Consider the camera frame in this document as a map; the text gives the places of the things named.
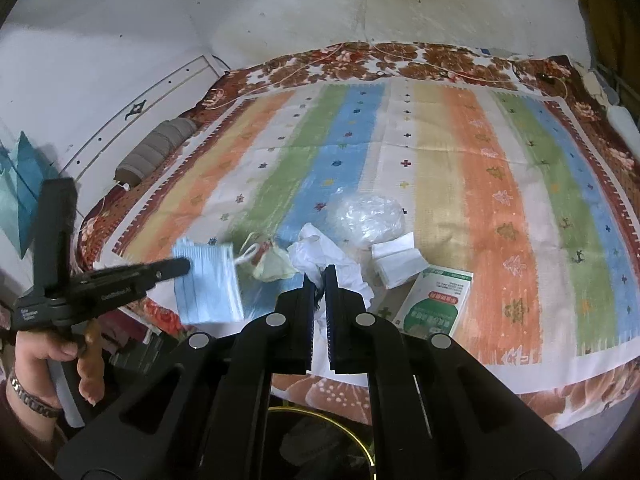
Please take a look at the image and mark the person's left hand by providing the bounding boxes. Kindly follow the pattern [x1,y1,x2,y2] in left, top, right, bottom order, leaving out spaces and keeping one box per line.
[14,331,80,401]

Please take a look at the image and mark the blue face mask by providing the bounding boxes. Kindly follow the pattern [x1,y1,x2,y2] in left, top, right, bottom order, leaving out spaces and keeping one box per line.
[172,240,245,325]

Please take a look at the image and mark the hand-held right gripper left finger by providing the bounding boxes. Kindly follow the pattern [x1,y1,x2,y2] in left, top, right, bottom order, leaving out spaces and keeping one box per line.
[54,262,321,480]

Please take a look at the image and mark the floral blanket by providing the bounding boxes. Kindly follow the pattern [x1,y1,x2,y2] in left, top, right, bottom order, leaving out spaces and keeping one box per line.
[75,40,640,432]

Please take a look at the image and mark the striped mat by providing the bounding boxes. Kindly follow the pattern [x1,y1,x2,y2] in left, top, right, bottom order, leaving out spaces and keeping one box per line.
[111,77,640,394]

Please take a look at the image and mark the grey rolled pillow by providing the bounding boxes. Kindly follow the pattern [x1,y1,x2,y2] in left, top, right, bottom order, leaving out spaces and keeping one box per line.
[114,119,199,187]

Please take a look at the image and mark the white power cord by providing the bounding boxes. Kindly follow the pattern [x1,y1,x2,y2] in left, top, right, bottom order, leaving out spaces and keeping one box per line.
[356,0,373,45]

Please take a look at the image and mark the green and white box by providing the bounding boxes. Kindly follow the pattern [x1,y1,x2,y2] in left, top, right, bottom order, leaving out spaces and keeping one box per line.
[391,264,475,339]

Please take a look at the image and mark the brown bin with gold rim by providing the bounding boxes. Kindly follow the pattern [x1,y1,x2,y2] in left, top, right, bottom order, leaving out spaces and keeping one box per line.
[267,404,377,480]

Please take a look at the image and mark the white tissue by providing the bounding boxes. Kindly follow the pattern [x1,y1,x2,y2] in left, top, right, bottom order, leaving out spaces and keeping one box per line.
[287,222,375,312]

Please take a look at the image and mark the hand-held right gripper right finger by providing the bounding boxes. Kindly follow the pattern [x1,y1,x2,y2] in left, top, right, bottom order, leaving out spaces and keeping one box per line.
[322,264,583,480]

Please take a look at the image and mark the white headboard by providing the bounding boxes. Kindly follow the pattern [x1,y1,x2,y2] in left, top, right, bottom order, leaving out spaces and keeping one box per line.
[0,55,232,198]

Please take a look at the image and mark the clear plastic bag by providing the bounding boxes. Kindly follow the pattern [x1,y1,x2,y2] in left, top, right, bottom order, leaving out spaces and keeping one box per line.
[327,194,406,252]

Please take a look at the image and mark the brown hanging jacket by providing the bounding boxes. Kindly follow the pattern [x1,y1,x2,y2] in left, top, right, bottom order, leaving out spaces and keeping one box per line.
[575,0,640,77]

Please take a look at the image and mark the metal wristwatch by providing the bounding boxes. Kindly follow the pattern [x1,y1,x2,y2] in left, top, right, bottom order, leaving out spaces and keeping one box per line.
[9,372,61,420]

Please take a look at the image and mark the person's left forearm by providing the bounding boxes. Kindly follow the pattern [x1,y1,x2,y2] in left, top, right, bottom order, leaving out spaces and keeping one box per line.
[0,385,68,480]

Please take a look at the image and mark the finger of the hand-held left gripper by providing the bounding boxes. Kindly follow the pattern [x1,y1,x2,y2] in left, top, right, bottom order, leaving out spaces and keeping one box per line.
[125,257,192,293]

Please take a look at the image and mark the folded white tissues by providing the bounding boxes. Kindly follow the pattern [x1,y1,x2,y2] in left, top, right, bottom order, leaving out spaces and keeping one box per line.
[371,232,431,290]

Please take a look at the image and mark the teal cloth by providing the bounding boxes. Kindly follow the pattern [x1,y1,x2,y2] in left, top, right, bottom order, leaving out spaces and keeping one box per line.
[0,130,52,257]

